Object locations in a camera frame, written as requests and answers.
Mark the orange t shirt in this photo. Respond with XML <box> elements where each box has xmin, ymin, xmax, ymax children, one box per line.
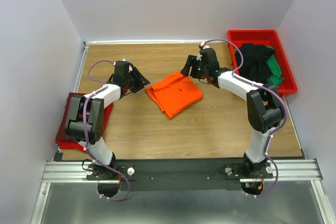
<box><xmin>145</xmin><ymin>72</ymin><xmax>203</xmax><ymax>119</ymax></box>

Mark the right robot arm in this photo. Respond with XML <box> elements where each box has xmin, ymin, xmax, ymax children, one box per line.
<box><xmin>181</xmin><ymin>47</ymin><xmax>287</xmax><ymax>177</ymax></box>

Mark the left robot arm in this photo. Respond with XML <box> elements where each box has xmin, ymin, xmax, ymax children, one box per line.
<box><xmin>65</xmin><ymin>60</ymin><xmax>150</xmax><ymax>173</ymax></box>

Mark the black t shirt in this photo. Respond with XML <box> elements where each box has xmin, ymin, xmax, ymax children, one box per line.
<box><xmin>238</xmin><ymin>43</ymin><xmax>275</xmax><ymax>83</ymax></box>

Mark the red plastic bin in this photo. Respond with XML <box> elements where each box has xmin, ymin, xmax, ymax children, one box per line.
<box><xmin>227</xmin><ymin>29</ymin><xmax>298</xmax><ymax>96</ymax></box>

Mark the green t shirt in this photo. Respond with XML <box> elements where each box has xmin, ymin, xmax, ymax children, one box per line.
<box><xmin>266</xmin><ymin>55</ymin><xmax>284</xmax><ymax>88</ymax></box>

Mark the bright red folded shirt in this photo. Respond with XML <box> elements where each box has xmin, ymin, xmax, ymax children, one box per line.
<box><xmin>55</xmin><ymin>103</ymin><xmax>113</xmax><ymax>153</ymax></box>

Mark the dark red folded shirt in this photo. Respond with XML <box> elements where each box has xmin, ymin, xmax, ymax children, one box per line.
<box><xmin>55</xmin><ymin>92</ymin><xmax>83</xmax><ymax>144</ymax></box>

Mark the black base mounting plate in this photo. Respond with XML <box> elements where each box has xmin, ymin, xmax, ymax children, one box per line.
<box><xmin>83</xmin><ymin>158</ymin><xmax>276</xmax><ymax>197</ymax></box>

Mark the aluminium extrusion rail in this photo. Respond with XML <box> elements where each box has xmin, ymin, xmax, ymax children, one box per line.
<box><xmin>31</xmin><ymin>158</ymin><xmax>335</xmax><ymax>223</ymax></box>

